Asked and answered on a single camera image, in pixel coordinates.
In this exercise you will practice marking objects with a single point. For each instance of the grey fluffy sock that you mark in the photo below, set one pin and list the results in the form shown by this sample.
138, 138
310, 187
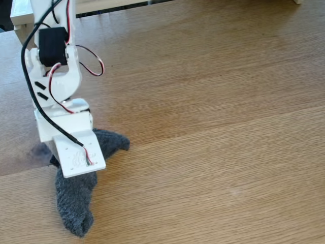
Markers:
73, 203

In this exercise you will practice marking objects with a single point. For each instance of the white wooden shelf riser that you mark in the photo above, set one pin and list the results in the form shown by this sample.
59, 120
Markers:
21, 15

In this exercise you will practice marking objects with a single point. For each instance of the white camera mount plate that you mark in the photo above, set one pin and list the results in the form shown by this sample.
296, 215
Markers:
76, 157

